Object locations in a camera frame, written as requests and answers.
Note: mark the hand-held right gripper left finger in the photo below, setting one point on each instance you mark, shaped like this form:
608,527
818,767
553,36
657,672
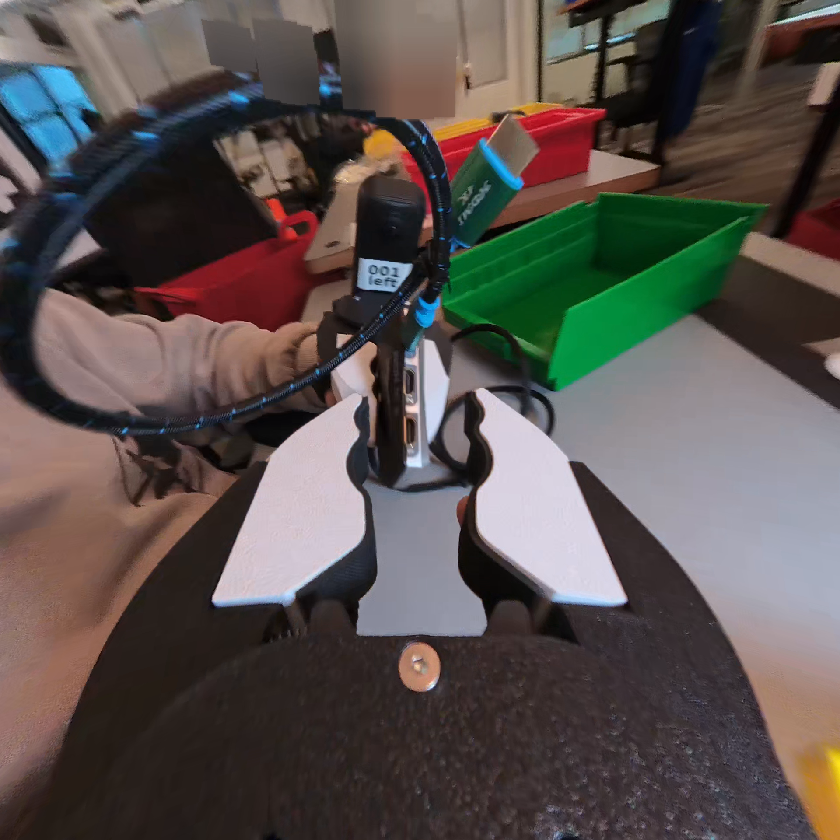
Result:
302,518

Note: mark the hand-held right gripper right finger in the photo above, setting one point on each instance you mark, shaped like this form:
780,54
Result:
544,505

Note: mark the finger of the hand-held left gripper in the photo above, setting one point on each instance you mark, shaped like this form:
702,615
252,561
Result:
436,394
351,377

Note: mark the green plastic bin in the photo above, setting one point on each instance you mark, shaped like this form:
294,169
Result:
623,295

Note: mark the red plastic bin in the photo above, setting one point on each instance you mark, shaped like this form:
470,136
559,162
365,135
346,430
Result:
564,144

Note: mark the blue jacket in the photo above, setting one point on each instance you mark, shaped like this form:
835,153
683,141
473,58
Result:
695,52

